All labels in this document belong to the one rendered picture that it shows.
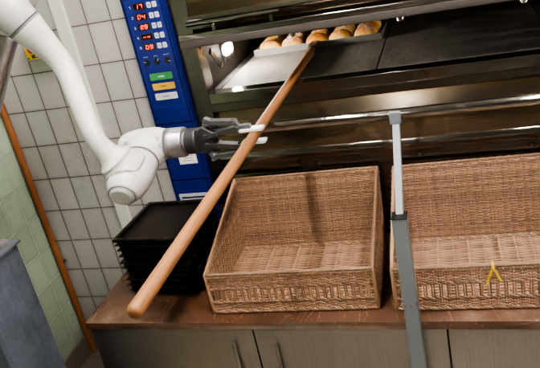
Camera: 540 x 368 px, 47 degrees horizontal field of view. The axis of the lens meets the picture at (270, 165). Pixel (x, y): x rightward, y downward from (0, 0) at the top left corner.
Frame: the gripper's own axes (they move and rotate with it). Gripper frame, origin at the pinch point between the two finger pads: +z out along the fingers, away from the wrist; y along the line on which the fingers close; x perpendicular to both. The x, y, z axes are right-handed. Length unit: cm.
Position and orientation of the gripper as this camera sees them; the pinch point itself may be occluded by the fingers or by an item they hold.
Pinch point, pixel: (253, 134)
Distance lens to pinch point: 176.1
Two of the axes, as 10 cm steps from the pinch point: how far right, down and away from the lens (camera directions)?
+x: -2.3, 4.2, -8.8
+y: 1.9, 9.1, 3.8
